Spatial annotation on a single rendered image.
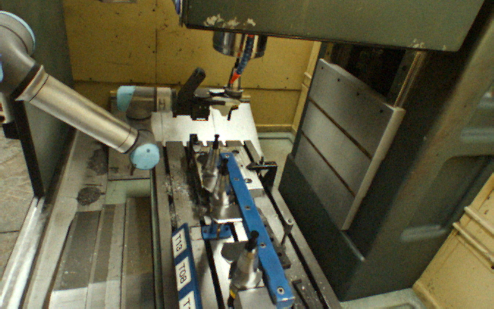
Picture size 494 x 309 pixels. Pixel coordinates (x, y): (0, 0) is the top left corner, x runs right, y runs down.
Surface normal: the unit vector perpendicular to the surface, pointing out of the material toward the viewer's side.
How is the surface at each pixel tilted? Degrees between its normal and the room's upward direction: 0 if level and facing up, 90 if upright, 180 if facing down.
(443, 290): 90
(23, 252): 0
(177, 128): 24
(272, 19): 90
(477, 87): 90
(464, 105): 90
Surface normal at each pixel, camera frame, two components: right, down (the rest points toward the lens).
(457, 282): -0.95, 0.02
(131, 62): 0.28, 0.54
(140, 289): 0.19, -0.77
